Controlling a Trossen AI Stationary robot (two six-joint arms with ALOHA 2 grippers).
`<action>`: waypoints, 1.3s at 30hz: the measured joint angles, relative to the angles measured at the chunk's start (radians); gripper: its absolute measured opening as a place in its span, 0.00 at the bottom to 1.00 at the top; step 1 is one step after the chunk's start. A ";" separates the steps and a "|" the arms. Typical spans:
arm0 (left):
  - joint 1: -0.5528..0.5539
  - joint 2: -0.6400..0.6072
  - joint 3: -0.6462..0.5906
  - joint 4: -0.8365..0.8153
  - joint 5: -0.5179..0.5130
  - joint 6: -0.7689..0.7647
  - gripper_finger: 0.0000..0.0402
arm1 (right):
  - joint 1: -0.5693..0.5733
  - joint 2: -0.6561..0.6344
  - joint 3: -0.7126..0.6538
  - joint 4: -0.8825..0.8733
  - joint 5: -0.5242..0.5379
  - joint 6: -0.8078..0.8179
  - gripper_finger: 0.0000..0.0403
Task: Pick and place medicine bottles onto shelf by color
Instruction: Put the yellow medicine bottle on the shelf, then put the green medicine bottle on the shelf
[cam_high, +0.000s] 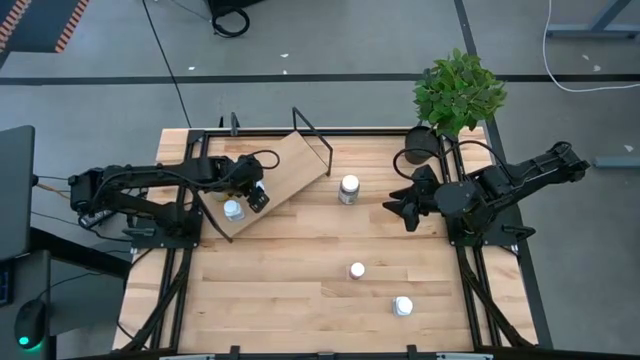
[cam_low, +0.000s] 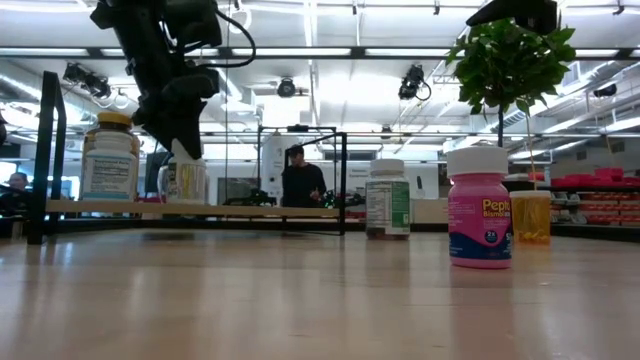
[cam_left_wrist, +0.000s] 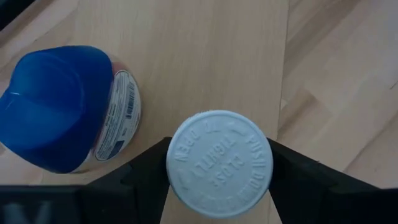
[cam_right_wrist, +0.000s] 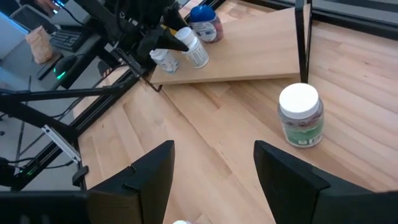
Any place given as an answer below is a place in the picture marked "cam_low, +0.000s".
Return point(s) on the brown bottle with yellow cap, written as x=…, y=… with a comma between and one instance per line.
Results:
x=114, y=120

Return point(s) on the wooden shelf with black frame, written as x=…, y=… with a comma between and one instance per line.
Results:
x=225, y=209

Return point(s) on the black metal frame rig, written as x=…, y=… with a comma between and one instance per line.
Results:
x=298, y=128

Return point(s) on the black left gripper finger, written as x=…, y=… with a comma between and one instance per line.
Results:
x=185, y=135

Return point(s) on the white machine cabinet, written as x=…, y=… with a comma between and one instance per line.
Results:
x=272, y=165

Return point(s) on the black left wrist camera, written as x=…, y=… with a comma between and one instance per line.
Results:
x=195, y=22

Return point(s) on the beige low cabinet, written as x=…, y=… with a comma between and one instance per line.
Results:
x=430, y=212

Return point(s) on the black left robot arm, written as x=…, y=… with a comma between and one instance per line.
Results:
x=125, y=12

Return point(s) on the rack of red bins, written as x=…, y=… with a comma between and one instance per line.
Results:
x=607, y=175

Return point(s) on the standing person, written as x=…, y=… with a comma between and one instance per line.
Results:
x=300, y=185

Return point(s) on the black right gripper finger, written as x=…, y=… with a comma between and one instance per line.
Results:
x=492, y=15

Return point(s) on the white bottle with green label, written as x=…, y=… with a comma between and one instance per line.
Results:
x=387, y=200

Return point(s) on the green plant in black pot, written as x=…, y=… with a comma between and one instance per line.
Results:
x=510, y=65

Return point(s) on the pink Pepto Bismol bottle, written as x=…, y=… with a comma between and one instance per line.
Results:
x=477, y=225

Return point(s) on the orange pill vial white cap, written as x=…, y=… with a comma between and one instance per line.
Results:
x=530, y=220

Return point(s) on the white bottle with yellow label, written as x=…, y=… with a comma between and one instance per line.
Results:
x=187, y=182

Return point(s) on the small white-capped bottle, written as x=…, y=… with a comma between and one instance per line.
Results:
x=110, y=175

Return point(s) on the dark monitor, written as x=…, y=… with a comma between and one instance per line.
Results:
x=152, y=175

